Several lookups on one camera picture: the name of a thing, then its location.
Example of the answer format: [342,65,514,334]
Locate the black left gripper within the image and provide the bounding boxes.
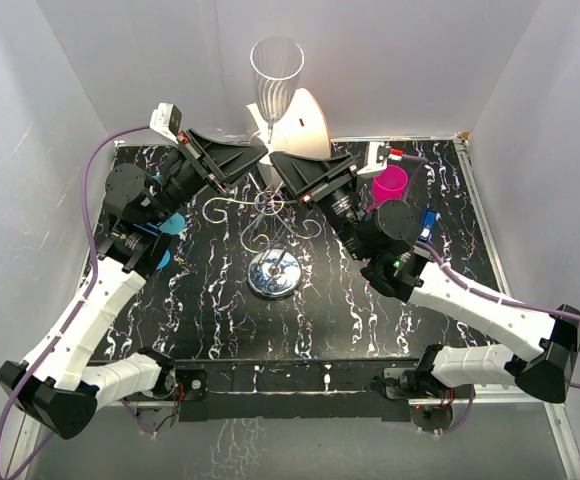
[146,129,268,228]

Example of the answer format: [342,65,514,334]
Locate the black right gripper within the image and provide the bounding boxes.
[270,153,372,262]

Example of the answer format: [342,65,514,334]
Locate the blue wine glass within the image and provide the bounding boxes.
[149,174,187,237]
[156,250,171,271]

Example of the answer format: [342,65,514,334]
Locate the pink wine glass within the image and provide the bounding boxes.
[368,165,409,211]

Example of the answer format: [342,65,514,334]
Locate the clear fluted champagne glass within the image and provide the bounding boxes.
[249,35,305,144]

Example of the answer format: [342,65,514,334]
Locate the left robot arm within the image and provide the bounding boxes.
[0,130,268,439]

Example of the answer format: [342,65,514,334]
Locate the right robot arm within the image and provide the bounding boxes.
[270,152,580,404]

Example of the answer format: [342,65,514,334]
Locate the chrome wine glass rack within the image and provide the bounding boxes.
[202,170,323,302]

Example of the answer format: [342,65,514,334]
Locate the white round box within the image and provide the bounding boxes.
[245,88,331,159]

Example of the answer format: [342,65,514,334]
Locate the small blue object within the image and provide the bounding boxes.
[418,204,440,243]

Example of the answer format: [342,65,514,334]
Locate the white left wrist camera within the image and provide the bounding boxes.
[149,103,182,143]

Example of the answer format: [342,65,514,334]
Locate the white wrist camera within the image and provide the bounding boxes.
[149,103,182,143]
[357,141,404,179]

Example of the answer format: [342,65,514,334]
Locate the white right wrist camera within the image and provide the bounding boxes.
[357,141,404,179]

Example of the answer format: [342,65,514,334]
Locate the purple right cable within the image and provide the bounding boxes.
[394,152,580,436]

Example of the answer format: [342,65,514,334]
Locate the purple cable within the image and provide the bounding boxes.
[394,152,580,436]
[0,125,181,480]

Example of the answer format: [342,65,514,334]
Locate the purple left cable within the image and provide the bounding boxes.
[0,125,181,480]

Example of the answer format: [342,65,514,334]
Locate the aluminium table frame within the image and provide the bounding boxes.
[4,132,580,480]

